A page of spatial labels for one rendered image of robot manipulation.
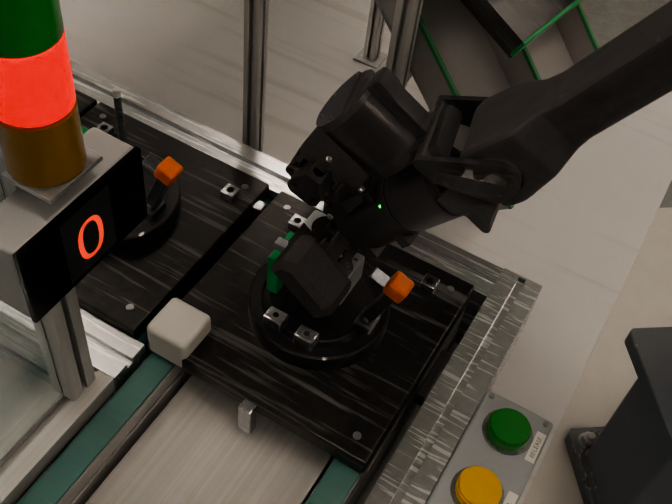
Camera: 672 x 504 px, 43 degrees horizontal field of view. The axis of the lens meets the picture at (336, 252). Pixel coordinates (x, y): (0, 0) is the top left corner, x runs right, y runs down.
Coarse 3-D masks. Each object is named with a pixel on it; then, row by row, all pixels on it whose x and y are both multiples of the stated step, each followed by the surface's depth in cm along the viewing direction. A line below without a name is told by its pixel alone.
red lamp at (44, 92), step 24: (0, 72) 47; (24, 72) 47; (48, 72) 48; (0, 96) 49; (24, 96) 49; (48, 96) 49; (72, 96) 51; (0, 120) 50; (24, 120) 50; (48, 120) 50
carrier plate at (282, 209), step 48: (240, 240) 91; (192, 288) 86; (240, 288) 87; (240, 336) 83; (384, 336) 85; (432, 336) 85; (240, 384) 80; (288, 384) 80; (336, 384) 81; (384, 384) 81; (336, 432) 78; (384, 432) 78
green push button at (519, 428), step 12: (504, 408) 81; (492, 420) 80; (504, 420) 80; (516, 420) 80; (492, 432) 79; (504, 432) 79; (516, 432) 79; (528, 432) 79; (504, 444) 78; (516, 444) 78
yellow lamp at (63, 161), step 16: (0, 128) 51; (16, 128) 51; (32, 128) 51; (48, 128) 51; (64, 128) 52; (80, 128) 54; (0, 144) 53; (16, 144) 51; (32, 144) 51; (48, 144) 52; (64, 144) 52; (80, 144) 54; (16, 160) 53; (32, 160) 52; (48, 160) 53; (64, 160) 53; (80, 160) 55; (16, 176) 54; (32, 176) 53; (48, 176) 54; (64, 176) 54
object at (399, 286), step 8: (376, 272) 78; (400, 272) 77; (376, 280) 77; (384, 280) 77; (392, 280) 76; (400, 280) 76; (408, 280) 77; (384, 288) 77; (392, 288) 76; (400, 288) 76; (408, 288) 76; (384, 296) 78; (392, 296) 77; (400, 296) 76; (376, 304) 79; (384, 304) 79; (368, 312) 81; (376, 312) 80; (368, 320) 82
